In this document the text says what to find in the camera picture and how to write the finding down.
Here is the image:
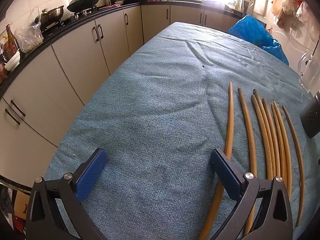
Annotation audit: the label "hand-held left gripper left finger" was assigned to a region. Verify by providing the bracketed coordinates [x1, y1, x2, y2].
[26, 148, 110, 240]

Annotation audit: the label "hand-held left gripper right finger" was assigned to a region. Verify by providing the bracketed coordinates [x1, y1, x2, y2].
[209, 148, 293, 240]

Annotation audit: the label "group of wooden chopsticks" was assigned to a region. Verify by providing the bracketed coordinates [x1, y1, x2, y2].
[197, 82, 306, 240]

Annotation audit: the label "dark grey perforated utensil holder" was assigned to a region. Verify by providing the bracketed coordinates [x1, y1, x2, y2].
[300, 94, 320, 138]

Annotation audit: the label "brown cardboard box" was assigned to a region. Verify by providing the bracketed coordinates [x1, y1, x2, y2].
[11, 190, 32, 230]

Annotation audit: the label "blue tablecloth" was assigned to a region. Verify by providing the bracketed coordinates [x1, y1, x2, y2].
[44, 21, 320, 240]

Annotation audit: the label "beige base cabinets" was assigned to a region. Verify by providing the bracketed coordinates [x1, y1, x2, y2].
[0, 4, 238, 188]

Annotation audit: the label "black kitchen countertop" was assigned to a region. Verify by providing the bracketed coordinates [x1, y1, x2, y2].
[0, 0, 240, 100]

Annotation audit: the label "red jar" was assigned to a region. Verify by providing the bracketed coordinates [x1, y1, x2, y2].
[0, 61, 8, 84]

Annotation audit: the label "clear glass mug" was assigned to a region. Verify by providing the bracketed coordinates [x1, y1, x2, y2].
[297, 52, 320, 93]

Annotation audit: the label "white bowl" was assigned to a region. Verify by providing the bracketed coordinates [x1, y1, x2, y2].
[4, 49, 21, 71]

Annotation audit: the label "blue plastic bag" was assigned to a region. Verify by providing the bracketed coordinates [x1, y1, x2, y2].
[228, 14, 289, 65]

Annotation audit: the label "clear plastic food bag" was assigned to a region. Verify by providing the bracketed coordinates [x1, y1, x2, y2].
[15, 6, 44, 53]

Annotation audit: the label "brown glass bottle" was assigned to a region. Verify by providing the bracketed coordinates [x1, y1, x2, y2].
[4, 24, 21, 60]

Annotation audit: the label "gas stove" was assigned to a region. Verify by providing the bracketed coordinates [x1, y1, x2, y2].
[40, 5, 100, 34]

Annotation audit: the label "steel cooking pot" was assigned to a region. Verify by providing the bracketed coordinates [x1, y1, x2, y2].
[34, 5, 65, 29]

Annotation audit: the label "white cutting board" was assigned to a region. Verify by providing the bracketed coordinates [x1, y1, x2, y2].
[254, 0, 269, 18]

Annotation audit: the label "white printed plastic bag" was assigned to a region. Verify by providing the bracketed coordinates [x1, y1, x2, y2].
[296, 0, 320, 42]

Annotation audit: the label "beige hanging plastic bag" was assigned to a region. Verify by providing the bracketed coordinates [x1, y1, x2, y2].
[270, 0, 287, 28]

